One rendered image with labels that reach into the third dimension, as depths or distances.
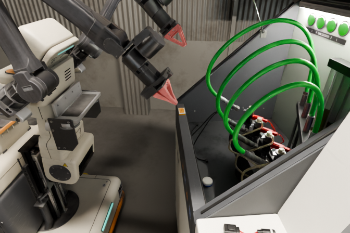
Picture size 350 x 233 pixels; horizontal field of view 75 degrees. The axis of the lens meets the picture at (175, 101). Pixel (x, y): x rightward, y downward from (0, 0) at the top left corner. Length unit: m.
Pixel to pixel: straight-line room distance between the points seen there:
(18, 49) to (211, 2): 2.05
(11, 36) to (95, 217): 1.13
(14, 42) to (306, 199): 0.85
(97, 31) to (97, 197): 1.23
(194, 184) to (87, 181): 1.12
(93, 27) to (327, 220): 0.69
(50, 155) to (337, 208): 1.04
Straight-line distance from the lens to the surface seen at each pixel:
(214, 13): 2.56
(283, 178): 0.63
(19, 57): 0.79
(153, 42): 0.61
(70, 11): 0.67
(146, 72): 0.64
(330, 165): 0.59
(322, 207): 0.61
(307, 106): 0.89
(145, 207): 1.90
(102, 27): 0.63
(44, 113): 1.08
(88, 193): 1.71
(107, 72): 2.92
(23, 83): 0.79
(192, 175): 0.80
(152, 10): 0.88
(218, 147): 1.10
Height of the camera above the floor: 1.54
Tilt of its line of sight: 29 degrees down
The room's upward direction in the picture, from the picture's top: straight up
